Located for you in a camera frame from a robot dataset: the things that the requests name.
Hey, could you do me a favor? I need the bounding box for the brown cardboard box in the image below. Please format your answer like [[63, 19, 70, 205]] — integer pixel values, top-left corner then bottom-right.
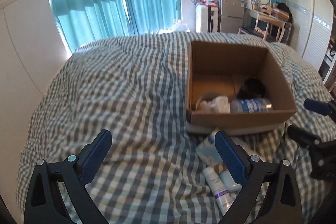
[[186, 40, 297, 130]]

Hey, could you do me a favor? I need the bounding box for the white suitcase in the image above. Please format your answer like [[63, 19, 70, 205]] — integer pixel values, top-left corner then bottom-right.
[[195, 5, 219, 33]]

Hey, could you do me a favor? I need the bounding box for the light blue tissue pack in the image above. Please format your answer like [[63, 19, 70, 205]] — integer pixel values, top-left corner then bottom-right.
[[196, 133, 223, 166]]

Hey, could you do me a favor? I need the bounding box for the pale blue capped bottle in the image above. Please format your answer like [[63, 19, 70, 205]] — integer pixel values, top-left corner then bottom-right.
[[219, 170, 242, 193]]

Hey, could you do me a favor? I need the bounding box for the black bag on table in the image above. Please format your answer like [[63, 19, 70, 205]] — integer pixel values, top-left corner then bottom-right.
[[277, 2, 293, 23]]

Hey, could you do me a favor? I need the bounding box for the white dressing table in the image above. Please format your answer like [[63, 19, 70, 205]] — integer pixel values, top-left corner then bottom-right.
[[244, 8, 285, 42]]

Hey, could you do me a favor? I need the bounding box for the white louvered wardrobe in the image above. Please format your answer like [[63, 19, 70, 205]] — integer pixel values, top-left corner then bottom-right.
[[286, 0, 334, 84]]

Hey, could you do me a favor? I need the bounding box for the white round tub with masks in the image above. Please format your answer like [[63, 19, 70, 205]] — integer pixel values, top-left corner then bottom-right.
[[195, 92, 231, 114]]

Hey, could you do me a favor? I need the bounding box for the checkered grey white duvet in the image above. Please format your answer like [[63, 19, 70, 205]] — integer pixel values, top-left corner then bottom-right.
[[16, 32, 335, 223]]

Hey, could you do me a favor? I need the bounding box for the white purple BOP toothpaste tube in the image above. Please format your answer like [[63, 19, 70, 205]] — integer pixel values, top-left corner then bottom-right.
[[203, 166, 235, 215]]

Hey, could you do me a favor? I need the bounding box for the silver mini fridge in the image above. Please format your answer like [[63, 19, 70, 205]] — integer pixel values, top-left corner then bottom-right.
[[219, 0, 245, 33]]

